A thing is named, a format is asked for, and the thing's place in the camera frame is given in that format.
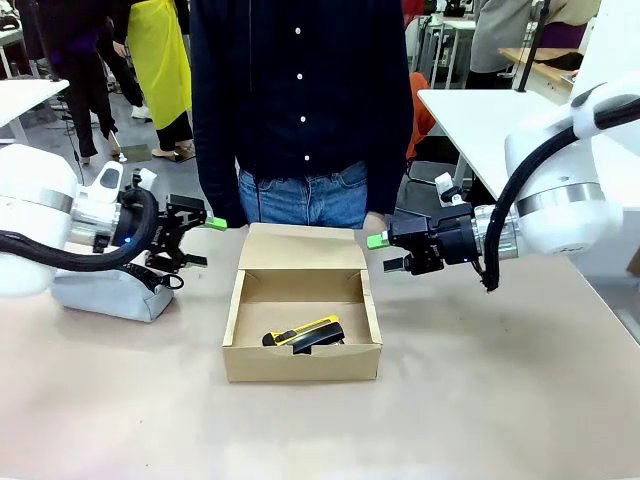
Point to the person in grey sweater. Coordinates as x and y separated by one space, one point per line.
500 45

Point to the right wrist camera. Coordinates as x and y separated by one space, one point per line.
447 189

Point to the black stapler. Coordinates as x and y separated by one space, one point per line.
320 340

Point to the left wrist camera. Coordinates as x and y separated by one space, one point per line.
144 179

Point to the white table with grey leg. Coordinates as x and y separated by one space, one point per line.
25 97

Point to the open brown cardboard box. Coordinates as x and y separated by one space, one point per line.
300 367

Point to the person's left hand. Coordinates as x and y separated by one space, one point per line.
375 221

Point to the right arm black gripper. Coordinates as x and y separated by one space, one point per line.
445 240

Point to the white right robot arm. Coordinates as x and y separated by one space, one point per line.
565 190

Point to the black pole with round foot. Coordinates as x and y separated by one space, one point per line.
531 45

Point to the white table with black pole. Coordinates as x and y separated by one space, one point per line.
465 130

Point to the person in navy shirt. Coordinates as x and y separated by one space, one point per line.
300 100

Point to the grey zipper pencil pouch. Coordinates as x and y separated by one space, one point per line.
115 295

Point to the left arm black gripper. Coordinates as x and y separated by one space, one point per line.
137 220

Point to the dark floor plate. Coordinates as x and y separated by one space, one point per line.
136 152

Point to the yellow utility knife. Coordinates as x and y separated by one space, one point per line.
287 334

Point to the white panel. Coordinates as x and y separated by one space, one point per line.
612 45

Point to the orange chair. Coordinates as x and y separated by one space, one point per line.
419 120

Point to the background desk with equipment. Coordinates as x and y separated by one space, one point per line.
445 50

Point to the person in beige and purple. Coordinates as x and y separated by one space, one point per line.
565 20

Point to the person in yellow apron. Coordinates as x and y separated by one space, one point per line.
162 70

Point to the person in black and purple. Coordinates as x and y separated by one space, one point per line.
82 75

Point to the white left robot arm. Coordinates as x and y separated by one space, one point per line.
35 200

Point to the wooden table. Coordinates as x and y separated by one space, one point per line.
540 62

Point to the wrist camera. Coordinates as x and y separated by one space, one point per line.
144 179
447 189

